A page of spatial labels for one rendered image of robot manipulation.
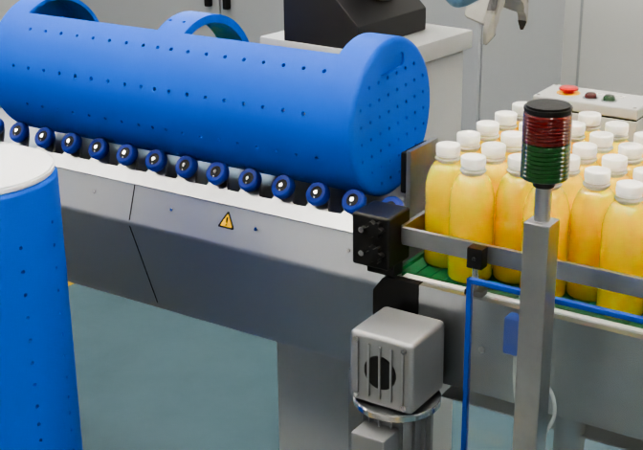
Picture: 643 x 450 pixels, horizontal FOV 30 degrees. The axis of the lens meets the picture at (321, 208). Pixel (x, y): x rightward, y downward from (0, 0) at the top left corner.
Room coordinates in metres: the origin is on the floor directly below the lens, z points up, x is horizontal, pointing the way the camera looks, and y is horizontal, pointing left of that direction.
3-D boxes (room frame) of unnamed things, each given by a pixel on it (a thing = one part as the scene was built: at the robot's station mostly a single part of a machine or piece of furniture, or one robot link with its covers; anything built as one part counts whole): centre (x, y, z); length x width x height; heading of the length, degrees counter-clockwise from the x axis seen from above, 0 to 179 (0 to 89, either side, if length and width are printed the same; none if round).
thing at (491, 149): (1.84, -0.28, 1.09); 0.04 x 0.04 x 0.02
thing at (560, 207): (1.71, -0.34, 0.99); 0.07 x 0.07 x 0.19
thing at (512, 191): (1.77, -0.31, 0.99); 0.07 x 0.07 x 0.19
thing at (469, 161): (1.78, -0.24, 1.09); 0.04 x 0.04 x 0.02
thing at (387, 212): (1.82, -0.10, 0.95); 0.10 x 0.07 x 0.10; 147
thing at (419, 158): (2.01, -0.17, 0.99); 0.10 x 0.02 x 0.12; 147
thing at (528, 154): (1.50, -0.29, 1.18); 0.06 x 0.06 x 0.05
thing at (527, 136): (1.50, -0.29, 1.23); 0.06 x 0.06 x 0.04
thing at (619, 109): (2.14, -0.50, 1.05); 0.20 x 0.10 x 0.10; 57
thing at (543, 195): (1.50, -0.29, 1.18); 0.06 x 0.06 x 0.16
